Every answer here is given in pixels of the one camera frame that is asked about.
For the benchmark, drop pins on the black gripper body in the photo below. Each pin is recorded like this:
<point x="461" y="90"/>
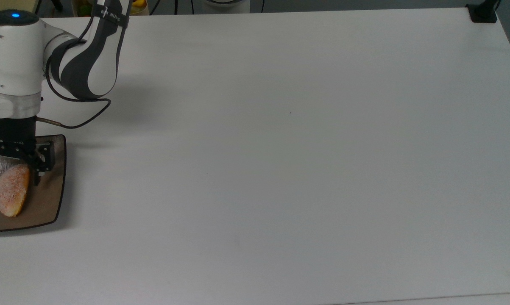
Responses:
<point x="12" y="132"/>

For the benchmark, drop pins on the sugar-coated bread roll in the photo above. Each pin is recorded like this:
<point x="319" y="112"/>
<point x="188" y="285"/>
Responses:
<point x="11" y="190"/>

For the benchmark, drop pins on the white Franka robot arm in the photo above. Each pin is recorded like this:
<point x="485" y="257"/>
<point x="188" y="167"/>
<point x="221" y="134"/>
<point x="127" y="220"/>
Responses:
<point x="13" y="55"/>

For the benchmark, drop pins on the brown square ceramic plate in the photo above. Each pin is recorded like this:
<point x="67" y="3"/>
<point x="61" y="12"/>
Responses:
<point x="43" y="199"/>

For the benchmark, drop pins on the beige furniture panel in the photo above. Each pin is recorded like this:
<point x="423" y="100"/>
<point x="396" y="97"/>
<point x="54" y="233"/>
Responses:
<point x="4" y="4"/>

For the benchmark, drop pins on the box of colourful toy fruit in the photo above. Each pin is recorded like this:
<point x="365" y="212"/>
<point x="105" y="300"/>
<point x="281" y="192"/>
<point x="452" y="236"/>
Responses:
<point x="138" y="6"/>

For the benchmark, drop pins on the black table clamp mount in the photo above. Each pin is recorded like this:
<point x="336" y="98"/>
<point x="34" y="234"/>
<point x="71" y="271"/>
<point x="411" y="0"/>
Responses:
<point x="483" y="13"/>

